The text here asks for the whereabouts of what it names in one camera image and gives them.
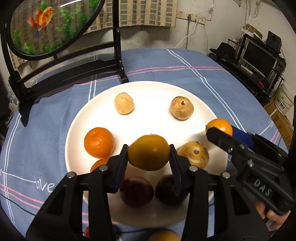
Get olive green round fruit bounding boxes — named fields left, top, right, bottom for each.
left=148, top=230, right=181, bottom=241

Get black speaker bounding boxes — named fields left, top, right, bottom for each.
left=266, top=31, right=281, bottom=52

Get pale yellow round fruit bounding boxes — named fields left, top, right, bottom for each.
left=114, top=92, right=134, bottom=114

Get black hat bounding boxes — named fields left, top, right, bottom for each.
left=210, top=42, right=236, bottom=60

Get beige checked curtain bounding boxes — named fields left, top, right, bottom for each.
left=9, top=0, right=179, bottom=70

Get beige round fruit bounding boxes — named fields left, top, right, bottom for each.
left=170, top=96, right=194, bottom=121

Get person's right hand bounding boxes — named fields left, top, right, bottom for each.
left=254, top=199, right=291, bottom=232

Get wall power strip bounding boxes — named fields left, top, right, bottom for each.
left=176, top=9, right=206, bottom=25

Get blue striped tablecloth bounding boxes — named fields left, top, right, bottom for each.
left=1, top=49, right=286, bottom=236

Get computer monitor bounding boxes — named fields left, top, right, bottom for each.
left=239, top=39, right=277, bottom=79

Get beige potato-like fruit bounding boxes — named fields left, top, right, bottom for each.
left=177, top=141, right=209, bottom=169

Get yellow orange round fruit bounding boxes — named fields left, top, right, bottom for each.
left=128, top=135, right=170, bottom=171

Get brown mangosteen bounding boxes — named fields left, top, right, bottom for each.
left=155, top=175, right=189, bottom=207

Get small orange tomato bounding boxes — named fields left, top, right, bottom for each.
left=205, top=118, right=233, bottom=136

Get red cherry tomato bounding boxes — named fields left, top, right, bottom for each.
left=84, top=227, right=90, bottom=238

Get white bucket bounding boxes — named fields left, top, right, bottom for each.
left=274, top=84, right=294, bottom=115

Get large mandarin orange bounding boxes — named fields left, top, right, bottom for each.
left=90, top=157, right=109, bottom=172
left=84, top=127, right=115, bottom=159

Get cardboard box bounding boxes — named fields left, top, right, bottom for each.
left=264, top=101, right=293, bottom=150

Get white oval plate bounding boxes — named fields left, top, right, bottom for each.
left=64, top=80, right=230, bottom=228

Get goldfish screen on black stand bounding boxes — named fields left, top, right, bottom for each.
left=1, top=1, right=128, bottom=126

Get dark red plum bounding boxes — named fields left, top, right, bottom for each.
left=120, top=176, right=154, bottom=208

